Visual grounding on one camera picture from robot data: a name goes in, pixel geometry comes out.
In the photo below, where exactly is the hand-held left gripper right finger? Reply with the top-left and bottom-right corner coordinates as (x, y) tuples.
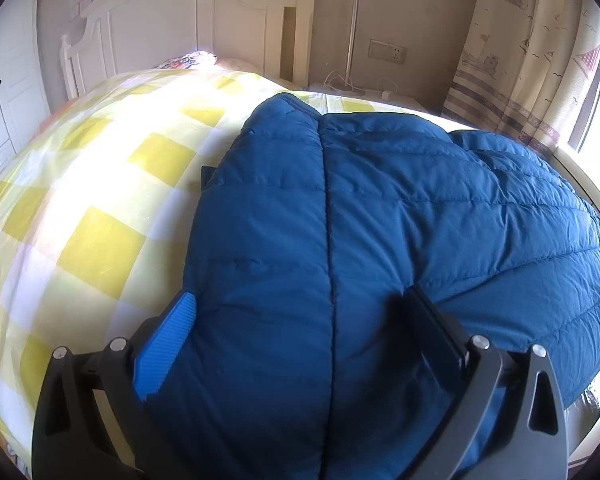
(404, 285), (568, 480)

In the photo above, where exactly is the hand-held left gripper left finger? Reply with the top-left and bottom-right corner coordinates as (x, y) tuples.
(31, 290), (199, 480)

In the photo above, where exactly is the blue down jacket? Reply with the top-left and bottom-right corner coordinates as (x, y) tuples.
(147, 92), (600, 480)

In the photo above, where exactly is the yellow checkered bed sheet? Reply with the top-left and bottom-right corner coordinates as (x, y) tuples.
(0, 66), (481, 471)

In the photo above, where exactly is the white nightstand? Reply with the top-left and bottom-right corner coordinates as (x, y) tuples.
(307, 82), (424, 114)

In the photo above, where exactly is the floral pillow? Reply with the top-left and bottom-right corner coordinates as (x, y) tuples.
(155, 51), (219, 71)

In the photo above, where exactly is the beige pillow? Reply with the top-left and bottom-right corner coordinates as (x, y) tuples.
(214, 57), (264, 76)

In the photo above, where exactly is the white wardrobe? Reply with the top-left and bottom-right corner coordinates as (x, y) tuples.
(0, 5), (54, 187)

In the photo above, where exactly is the printed curtain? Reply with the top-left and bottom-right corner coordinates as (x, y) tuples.
(442, 0), (600, 149)

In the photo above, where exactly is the metal pole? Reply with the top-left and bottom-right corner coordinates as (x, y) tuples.
(343, 0), (361, 92)

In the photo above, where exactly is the white wooden headboard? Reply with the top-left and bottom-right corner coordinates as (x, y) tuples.
(60, 0), (316, 99)

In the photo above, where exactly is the white cable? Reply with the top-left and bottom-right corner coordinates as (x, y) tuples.
(324, 69), (397, 97)

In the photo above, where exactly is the beige wall socket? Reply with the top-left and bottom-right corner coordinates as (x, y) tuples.
(368, 38), (408, 64)

